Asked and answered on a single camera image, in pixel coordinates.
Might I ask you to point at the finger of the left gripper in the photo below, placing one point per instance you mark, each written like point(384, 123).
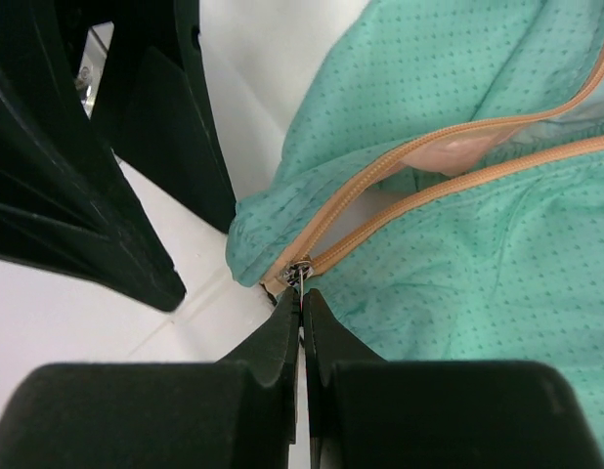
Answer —
point(153, 107)
point(65, 205)

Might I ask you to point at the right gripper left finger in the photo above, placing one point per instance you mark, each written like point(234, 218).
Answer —
point(238, 412)

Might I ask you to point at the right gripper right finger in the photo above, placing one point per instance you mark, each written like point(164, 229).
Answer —
point(366, 412)

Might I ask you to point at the silver zipper slider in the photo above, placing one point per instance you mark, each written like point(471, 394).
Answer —
point(296, 273)

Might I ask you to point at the orange and teal jacket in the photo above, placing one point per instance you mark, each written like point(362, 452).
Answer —
point(445, 175)

